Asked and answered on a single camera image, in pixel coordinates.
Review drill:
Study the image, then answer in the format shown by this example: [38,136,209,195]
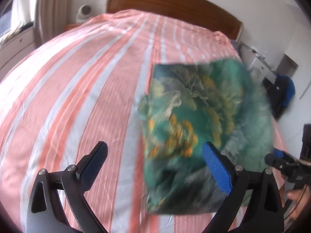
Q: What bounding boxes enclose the white round fan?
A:
[76,4,93,23]

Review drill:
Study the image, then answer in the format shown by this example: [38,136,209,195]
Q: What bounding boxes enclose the pink striped bed sheet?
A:
[0,9,289,233]

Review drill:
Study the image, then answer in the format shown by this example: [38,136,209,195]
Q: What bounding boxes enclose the brown wooden headboard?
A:
[106,0,244,40]

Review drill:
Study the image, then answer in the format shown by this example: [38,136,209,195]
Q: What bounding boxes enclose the person's right hand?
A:
[286,189,305,222]

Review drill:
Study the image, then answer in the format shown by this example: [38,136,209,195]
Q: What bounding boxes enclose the green floral patterned garment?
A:
[138,58,274,215]

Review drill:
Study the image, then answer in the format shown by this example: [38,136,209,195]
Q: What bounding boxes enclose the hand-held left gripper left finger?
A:
[25,141,109,233]

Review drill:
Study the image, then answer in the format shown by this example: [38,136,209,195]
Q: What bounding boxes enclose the white drawer cabinet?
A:
[0,27,37,76]

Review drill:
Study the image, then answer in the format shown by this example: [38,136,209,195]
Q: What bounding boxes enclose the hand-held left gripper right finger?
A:
[202,141,285,233]

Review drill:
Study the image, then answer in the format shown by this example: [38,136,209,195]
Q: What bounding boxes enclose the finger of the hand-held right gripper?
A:
[264,153,293,176]
[273,149,295,162]

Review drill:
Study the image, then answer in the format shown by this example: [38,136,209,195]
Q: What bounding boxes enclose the beige curtain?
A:
[34,0,78,46]

